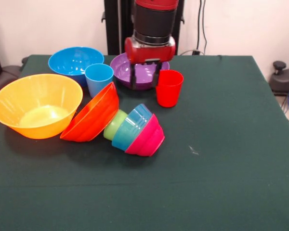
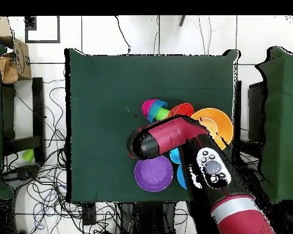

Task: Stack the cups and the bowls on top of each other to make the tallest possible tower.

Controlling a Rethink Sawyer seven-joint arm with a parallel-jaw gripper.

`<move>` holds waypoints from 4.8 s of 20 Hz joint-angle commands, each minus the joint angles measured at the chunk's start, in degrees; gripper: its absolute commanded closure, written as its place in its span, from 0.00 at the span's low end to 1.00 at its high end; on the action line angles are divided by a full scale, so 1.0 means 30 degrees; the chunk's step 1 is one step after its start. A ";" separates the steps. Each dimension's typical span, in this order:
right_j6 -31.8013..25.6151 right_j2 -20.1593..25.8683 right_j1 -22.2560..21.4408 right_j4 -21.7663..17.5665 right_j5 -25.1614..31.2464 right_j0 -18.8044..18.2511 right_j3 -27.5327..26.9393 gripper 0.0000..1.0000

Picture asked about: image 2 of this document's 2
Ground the small blue bowl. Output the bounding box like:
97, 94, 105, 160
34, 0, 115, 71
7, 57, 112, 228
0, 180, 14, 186
147, 99, 168, 123

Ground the orange bowl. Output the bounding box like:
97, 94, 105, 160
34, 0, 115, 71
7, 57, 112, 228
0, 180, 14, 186
167, 102, 195, 119

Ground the blue cup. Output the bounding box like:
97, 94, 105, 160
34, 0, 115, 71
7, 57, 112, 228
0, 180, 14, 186
169, 147, 182, 165

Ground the purple bowl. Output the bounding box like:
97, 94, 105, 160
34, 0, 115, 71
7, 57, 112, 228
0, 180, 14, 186
134, 154, 174, 193

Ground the dark green tablecloth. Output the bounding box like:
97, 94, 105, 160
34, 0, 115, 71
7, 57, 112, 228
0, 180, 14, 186
64, 48, 241, 204

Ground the large blue bowl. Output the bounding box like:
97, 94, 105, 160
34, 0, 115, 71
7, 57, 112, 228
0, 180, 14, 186
176, 164, 188, 190

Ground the large yellow bowl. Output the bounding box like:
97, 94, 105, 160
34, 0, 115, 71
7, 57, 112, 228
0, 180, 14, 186
190, 107, 234, 151

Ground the black box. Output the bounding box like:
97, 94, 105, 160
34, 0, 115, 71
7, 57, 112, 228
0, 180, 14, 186
247, 81, 268, 142

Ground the light green plastic cup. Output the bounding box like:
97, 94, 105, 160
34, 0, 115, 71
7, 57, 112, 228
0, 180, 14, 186
21, 149, 35, 162

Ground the dark grey caster foot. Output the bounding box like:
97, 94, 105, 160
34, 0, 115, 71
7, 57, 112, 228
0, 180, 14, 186
2, 165, 40, 190

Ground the cardboard box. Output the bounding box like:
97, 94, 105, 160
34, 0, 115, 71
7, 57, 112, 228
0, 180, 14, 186
0, 36, 32, 81

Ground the brown paper bag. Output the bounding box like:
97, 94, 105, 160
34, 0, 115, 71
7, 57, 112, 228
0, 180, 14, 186
0, 57, 19, 85

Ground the black cable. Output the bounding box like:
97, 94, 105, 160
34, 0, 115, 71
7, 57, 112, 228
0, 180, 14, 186
114, 15, 132, 55

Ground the black metal frame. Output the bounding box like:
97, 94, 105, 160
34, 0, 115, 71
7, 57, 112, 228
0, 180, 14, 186
1, 77, 45, 157

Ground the grey square frame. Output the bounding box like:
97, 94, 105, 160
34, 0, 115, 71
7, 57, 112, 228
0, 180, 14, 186
24, 15, 61, 44

